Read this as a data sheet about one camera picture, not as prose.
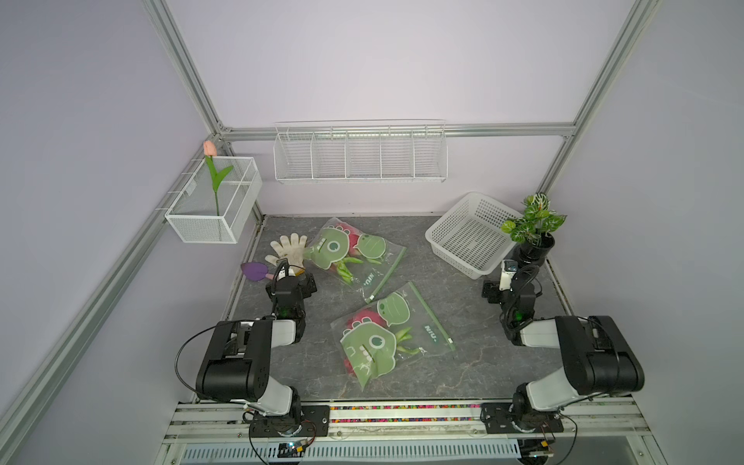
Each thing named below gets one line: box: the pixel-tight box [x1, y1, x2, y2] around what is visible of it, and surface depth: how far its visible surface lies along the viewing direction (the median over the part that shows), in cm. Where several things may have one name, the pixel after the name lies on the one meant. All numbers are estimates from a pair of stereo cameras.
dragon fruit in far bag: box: [329, 222, 364, 283], surface depth 100 cm
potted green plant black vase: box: [500, 192, 568, 267], surface depth 86 cm
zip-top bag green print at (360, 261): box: [305, 217, 407, 306], surface depth 101 cm
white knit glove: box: [264, 232, 308, 277], surface depth 113 cm
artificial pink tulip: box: [203, 139, 234, 217], surface depth 86 cm
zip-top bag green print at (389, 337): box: [330, 281, 456, 391], surface depth 82 cm
